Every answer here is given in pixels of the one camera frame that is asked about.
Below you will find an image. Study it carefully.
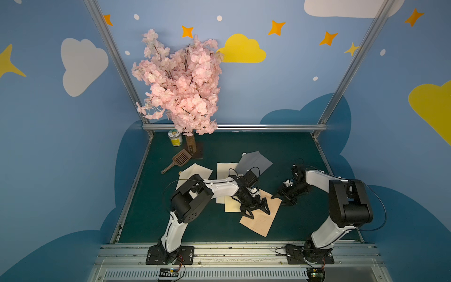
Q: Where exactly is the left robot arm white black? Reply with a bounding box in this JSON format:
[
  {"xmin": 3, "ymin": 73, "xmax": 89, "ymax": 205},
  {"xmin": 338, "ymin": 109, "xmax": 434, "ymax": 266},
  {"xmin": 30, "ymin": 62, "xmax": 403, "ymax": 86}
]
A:
[{"xmin": 148, "ymin": 170, "xmax": 271, "ymax": 264}]

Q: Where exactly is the left small circuit board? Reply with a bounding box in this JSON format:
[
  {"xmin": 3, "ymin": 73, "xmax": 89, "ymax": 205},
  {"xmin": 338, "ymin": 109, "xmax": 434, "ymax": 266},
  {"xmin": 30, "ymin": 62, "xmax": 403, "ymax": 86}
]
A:
[{"xmin": 157, "ymin": 269, "xmax": 181, "ymax": 282}]

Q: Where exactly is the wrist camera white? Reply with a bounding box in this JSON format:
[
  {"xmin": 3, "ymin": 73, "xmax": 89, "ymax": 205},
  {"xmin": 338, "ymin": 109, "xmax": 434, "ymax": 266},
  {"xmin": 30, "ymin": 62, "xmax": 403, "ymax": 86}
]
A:
[
  {"xmin": 284, "ymin": 179, "xmax": 296, "ymax": 189},
  {"xmin": 247, "ymin": 187, "xmax": 260, "ymax": 197}
]

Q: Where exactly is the brown slotted scoop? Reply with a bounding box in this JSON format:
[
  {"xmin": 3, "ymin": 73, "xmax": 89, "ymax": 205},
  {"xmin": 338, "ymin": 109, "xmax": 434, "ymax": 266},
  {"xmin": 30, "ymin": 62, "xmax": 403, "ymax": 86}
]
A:
[{"xmin": 161, "ymin": 149, "xmax": 191, "ymax": 174}]

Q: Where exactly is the yellow envelope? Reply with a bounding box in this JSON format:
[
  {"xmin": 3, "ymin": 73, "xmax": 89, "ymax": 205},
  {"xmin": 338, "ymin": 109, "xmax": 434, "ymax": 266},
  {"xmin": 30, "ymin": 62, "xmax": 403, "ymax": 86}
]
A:
[{"xmin": 224, "ymin": 196, "xmax": 241, "ymax": 213}]

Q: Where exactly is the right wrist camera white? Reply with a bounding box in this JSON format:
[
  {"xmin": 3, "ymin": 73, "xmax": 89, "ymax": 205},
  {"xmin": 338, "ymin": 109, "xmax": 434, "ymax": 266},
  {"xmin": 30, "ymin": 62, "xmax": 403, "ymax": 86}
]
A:
[{"xmin": 284, "ymin": 179, "xmax": 296, "ymax": 189}]

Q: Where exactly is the aluminium frame post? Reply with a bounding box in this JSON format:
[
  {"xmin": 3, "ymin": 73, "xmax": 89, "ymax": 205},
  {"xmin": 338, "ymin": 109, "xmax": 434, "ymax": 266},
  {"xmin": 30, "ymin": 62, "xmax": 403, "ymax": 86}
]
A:
[
  {"xmin": 317, "ymin": 0, "xmax": 396, "ymax": 127},
  {"xmin": 83, "ymin": 0, "xmax": 155, "ymax": 138}
]

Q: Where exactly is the white paper sheet left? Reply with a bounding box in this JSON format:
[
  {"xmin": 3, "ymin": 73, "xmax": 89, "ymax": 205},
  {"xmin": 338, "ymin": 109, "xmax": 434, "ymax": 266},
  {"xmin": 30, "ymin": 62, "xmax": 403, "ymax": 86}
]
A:
[{"xmin": 176, "ymin": 163, "xmax": 213, "ymax": 190}]

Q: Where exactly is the small circuit board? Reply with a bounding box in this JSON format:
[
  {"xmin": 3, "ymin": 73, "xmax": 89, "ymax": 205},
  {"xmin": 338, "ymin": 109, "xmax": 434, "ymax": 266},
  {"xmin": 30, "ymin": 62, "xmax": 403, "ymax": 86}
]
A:
[
  {"xmin": 307, "ymin": 268, "xmax": 325, "ymax": 282},
  {"xmin": 157, "ymin": 269, "xmax": 181, "ymax": 282}
]

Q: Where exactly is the right aluminium frame post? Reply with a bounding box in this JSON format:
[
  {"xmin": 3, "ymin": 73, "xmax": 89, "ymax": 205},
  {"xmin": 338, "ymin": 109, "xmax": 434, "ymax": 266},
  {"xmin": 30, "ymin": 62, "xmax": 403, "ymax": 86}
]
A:
[{"xmin": 317, "ymin": 0, "xmax": 396, "ymax": 127}]

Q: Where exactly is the right small circuit board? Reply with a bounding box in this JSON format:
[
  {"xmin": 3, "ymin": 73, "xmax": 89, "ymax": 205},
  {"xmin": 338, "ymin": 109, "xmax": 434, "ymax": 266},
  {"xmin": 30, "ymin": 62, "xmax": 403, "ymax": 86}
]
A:
[{"xmin": 307, "ymin": 268, "xmax": 325, "ymax": 282}]

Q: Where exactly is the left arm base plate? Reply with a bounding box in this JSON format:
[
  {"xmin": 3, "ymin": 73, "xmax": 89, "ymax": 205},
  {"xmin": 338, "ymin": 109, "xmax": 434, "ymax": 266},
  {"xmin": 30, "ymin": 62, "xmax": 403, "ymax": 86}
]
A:
[{"xmin": 145, "ymin": 245, "xmax": 194, "ymax": 265}]

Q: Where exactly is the left aluminium frame post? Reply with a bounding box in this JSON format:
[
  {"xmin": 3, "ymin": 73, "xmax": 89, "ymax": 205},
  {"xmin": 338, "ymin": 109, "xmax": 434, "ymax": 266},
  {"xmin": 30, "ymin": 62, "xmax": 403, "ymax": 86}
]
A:
[{"xmin": 83, "ymin": 0, "xmax": 155, "ymax": 138}]

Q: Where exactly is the aluminium rail base frame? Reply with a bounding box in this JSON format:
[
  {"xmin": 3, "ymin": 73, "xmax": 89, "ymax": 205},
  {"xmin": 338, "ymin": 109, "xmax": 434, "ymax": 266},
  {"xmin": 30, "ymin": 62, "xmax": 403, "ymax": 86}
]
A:
[{"xmin": 88, "ymin": 240, "xmax": 392, "ymax": 282}]

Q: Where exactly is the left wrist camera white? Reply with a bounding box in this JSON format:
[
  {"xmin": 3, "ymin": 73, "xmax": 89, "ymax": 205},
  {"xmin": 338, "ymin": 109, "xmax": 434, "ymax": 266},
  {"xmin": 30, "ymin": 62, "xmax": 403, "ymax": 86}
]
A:
[{"xmin": 247, "ymin": 187, "xmax": 260, "ymax": 197}]

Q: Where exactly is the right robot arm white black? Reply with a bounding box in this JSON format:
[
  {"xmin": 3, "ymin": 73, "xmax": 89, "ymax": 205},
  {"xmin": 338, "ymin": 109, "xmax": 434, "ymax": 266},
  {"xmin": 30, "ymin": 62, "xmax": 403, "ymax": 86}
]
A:
[{"xmin": 271, "ymin": 164, "xmax": 373, "ymax": 260}]

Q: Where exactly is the back horizontal aluminium bar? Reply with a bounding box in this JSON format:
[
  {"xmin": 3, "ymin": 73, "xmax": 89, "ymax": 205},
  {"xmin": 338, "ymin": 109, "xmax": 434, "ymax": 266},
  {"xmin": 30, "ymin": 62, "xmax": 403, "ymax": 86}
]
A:
[{"xmin": 142, "ymin": 123, "xmax": 328, "ymax": 132}]

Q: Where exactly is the yellow green tin can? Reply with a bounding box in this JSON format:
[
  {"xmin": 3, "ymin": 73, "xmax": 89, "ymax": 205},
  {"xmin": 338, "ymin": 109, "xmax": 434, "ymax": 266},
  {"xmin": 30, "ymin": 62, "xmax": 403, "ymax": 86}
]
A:
[{"xmin": 168, "ymin": 129, "xmax": 183, "ymax": 147}]

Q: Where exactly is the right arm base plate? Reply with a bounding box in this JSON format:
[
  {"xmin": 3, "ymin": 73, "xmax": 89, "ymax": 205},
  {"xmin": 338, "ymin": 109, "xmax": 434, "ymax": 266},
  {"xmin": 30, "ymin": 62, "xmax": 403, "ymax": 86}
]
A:
[{"xmin": 284, "ymin": 244, "xmax": 335, "ymax": 265}]

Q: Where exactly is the brown letter paper front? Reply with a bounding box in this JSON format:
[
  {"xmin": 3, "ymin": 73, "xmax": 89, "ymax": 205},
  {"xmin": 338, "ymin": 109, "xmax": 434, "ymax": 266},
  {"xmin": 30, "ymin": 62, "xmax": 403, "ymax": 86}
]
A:
[{"xmin": 240, "ymin": 190, "xmax": 281, "ymax": 237}]

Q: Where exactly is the pink cherry blossom tree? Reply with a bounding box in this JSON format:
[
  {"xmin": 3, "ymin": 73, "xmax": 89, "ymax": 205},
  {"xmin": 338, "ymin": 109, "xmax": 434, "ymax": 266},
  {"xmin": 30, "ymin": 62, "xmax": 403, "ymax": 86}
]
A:
[{"xmin": 132, "ymin": 29, "xmax": 223, "ymax": 137}]

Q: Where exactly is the grey envelope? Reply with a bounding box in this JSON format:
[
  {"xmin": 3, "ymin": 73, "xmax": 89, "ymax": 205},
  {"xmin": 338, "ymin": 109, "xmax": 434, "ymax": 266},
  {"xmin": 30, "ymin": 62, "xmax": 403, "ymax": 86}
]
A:
[{"xmin": 235, "ymin": 151, "xmax": 272, "ymax": 176}]

